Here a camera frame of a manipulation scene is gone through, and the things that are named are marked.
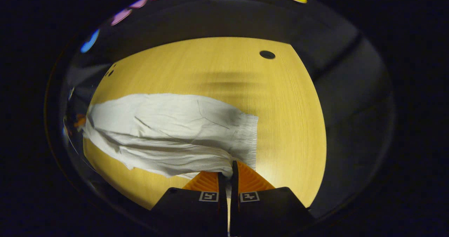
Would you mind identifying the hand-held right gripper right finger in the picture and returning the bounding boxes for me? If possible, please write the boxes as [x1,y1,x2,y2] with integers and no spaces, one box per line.
[230,160,315,237]

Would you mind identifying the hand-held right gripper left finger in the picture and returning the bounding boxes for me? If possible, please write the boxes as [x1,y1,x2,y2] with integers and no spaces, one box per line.
[151,171,229,237]

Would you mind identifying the white jeans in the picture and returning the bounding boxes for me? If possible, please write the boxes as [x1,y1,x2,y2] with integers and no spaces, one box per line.
[82,93,259,180]

